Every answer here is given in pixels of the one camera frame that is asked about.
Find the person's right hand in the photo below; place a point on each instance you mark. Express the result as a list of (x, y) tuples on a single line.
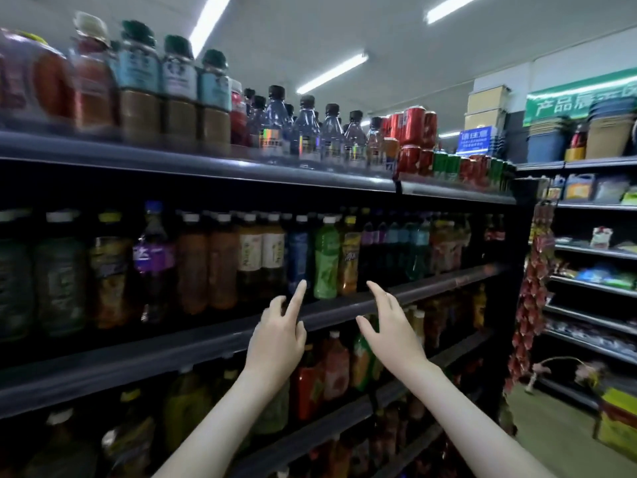
[(393, 338)]

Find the person's left hand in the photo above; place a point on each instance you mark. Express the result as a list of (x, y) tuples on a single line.
[(274, 343)]

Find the dark grey store shelving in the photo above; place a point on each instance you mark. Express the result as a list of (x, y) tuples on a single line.
[(199, 159)]

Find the person's left forearm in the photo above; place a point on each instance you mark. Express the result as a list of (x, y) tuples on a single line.
[(219, 433)]

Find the person's right forearm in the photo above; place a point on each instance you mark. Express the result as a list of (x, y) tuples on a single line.
[(478, 433)]

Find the hanging strip of red packets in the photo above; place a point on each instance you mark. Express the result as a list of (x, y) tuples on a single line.
[(533, 293)]

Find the ceiling tube light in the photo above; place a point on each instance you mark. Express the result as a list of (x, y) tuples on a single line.
[(453, 7), (450, 134), (209, 20), (333, 71)]

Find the blue sign board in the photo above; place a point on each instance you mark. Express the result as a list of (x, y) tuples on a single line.
[(476, 140)]

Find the row of assorted household goods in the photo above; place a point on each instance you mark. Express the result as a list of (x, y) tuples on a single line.
[(597, 234)]

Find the yellow printed carton box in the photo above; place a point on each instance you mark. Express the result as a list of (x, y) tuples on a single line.
[(617, 423)]

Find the row of plastic storage bins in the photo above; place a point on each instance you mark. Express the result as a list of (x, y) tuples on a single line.
[(587, 134)]

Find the green banner sign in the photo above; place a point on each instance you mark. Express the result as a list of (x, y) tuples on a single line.
[(582, 94)]

